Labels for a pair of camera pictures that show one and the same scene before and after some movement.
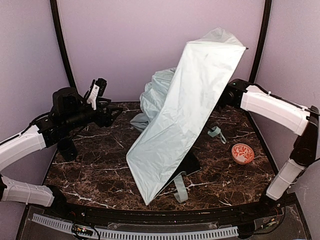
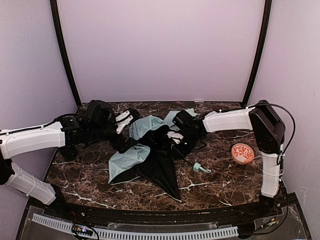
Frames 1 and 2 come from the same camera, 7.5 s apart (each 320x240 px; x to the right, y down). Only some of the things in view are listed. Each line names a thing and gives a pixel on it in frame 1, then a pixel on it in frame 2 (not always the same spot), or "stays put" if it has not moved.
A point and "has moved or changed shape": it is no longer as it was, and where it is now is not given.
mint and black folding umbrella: x=178 y=106 has moved or changed shape
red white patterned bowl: x=242 y=154 stays put
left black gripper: x=104 y=116 -> x=124 y=144
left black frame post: x=54 y=6 stays put
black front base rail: x=260 y=211 stays put
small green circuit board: x=82 y=230 stays put
